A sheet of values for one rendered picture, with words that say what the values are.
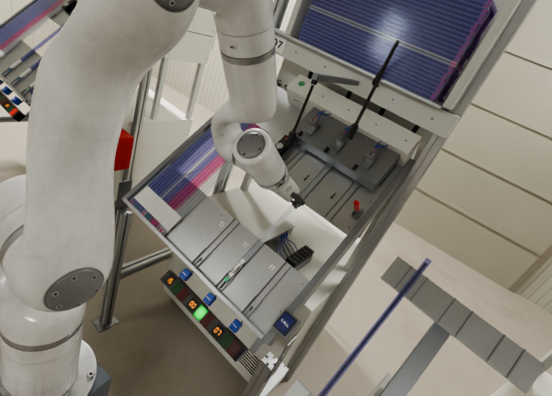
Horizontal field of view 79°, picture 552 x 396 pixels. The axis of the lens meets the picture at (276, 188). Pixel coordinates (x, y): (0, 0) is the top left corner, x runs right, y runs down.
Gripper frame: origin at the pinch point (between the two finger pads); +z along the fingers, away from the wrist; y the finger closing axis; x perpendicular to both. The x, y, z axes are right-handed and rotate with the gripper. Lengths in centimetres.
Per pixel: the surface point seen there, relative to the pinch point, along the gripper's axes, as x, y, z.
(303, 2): -55, 36, -6
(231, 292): 31.6, -3.5, 5.5
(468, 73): -54, -22, -7
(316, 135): -23.1, 8.4, 9.1
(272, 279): 21.4, -10.3, 7.3
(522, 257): -115, -111, 265
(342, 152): -22.8, -2.2, 9.0
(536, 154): -179, -68, 210
